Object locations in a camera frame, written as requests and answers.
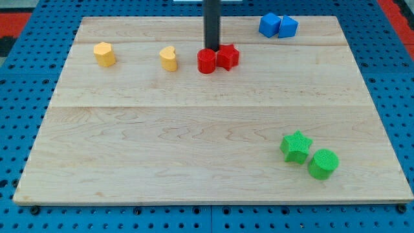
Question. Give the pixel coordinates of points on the blue perforated base mat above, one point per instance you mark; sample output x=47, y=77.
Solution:
x=31, y=71

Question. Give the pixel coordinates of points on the black cylindrical robot pointer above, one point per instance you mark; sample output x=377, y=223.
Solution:
x=212, y=23

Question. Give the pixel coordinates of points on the red star block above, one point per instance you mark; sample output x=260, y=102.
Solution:
x=227, y=57

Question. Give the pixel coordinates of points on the yellow hexagon block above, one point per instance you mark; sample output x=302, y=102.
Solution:
x=104, y=54

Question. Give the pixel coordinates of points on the yellow heart block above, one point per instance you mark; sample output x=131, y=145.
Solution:
x=168, y=59

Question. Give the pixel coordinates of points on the blue wedge block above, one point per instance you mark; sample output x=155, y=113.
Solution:
x=288, y=27

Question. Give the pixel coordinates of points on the blue cube block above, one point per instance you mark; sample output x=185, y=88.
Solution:
x=269, y=25

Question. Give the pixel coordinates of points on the light wooden board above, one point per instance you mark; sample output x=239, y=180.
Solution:
x=134, y=134

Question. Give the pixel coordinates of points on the green star block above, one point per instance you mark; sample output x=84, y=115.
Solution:
x=295, y=147

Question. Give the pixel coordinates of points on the green cylinder block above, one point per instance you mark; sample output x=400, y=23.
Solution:
x=323, y=164

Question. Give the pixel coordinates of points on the red cylinder block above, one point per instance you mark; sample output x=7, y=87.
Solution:
x=206, y=61

